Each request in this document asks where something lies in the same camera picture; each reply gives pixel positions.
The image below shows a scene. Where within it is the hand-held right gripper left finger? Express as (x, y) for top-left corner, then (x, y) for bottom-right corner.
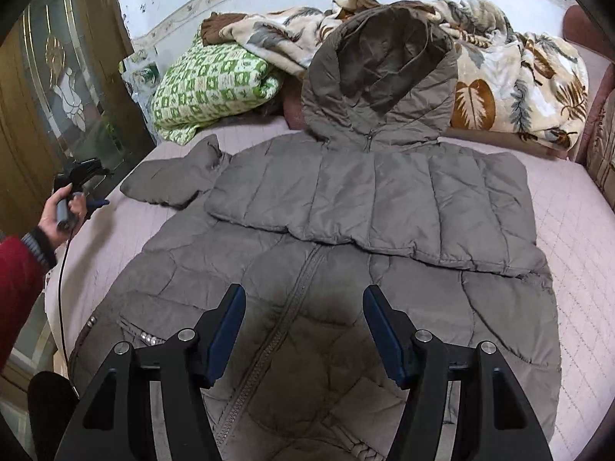
(53, 283), (247, 461)

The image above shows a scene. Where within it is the wooden door with stained glass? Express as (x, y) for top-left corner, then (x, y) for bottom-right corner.
(0, 0), (155, 243)

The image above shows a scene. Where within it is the green checked pillow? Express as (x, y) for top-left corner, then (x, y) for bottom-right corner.
(151, 36), (288, 146)

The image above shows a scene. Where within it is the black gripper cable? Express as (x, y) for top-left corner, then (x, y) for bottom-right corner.
(56, 225), (80, 398)

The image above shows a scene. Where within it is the person's left forearm red sleeve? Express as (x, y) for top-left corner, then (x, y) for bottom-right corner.
(0, 227), (59, 371)

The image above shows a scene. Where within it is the person's left hand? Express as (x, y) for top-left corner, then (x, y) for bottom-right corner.
(38, 185), (90, 250)

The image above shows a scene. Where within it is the striped floral cushion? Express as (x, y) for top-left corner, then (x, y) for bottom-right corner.
(583, 104), (615, 199)

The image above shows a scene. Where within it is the reddish bolster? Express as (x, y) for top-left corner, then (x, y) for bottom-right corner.
(281, 77), (314, 131)

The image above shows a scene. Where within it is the floral patterned plastic sheet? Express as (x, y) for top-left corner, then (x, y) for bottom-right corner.
(120, 50), (162, 122)

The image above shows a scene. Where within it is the dark rounded object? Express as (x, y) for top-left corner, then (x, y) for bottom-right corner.
(26, 371), (80, 445)

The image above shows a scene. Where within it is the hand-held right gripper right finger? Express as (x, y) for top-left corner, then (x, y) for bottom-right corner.
(362, 284), (553, 461)

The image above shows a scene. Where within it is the leaf print blanket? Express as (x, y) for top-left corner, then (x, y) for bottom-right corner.
(226, 0), (590, 151)

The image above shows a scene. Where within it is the brown cloth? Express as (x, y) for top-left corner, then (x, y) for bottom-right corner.
(199, 12), (256, 47)

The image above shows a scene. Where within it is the grey-brown hooded puffer jacket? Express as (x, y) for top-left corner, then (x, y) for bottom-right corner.
(67, 6), (563, 461)

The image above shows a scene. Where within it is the pink quilted bed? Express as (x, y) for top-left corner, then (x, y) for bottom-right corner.
(43, 114), (615, 461)

